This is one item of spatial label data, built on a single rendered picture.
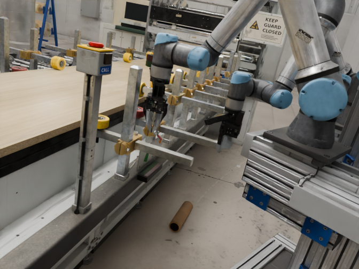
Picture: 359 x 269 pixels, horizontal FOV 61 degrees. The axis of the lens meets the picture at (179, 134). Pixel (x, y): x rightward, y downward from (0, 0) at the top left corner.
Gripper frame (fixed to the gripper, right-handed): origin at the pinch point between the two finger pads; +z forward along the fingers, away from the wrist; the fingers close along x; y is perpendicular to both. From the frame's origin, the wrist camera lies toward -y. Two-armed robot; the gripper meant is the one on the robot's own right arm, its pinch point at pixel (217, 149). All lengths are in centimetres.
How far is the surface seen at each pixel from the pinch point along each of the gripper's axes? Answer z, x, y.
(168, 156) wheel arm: -1.8, -26.5, -14.1
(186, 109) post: -2, 44, -30
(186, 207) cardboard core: 75, 62, -20
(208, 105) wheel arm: -12.6, 23.5, -13.2
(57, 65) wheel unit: -11, 31, -114
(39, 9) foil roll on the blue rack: -19, 492, -554
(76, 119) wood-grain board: -7, -32, -52
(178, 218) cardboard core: 75, 46, -21
